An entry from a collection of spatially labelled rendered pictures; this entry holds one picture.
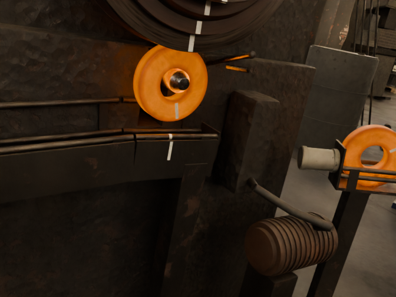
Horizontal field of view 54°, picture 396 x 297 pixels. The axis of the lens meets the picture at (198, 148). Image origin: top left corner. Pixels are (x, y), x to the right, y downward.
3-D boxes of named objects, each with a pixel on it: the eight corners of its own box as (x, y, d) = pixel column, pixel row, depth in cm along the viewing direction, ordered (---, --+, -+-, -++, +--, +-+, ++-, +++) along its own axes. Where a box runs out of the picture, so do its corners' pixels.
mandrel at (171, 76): (158, 60, 87) (150, 78, 88) (142, 52, 85) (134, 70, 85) (197, 78, 74) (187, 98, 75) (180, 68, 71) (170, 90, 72)
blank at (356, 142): (350, 191, 100) (355, 197, 97) (328, 140, 96) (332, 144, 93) (411, 167, 97) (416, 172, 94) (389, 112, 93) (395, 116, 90)
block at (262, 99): (210, 177, 101) (228, 87, 93) (234, 175, 105) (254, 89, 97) (233, 196, 93) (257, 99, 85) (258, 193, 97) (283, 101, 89)
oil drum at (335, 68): (270, 135, 367) (296, 39, 338) (313, 135, 400) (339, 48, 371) (317, 160, 321) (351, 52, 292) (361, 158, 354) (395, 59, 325)
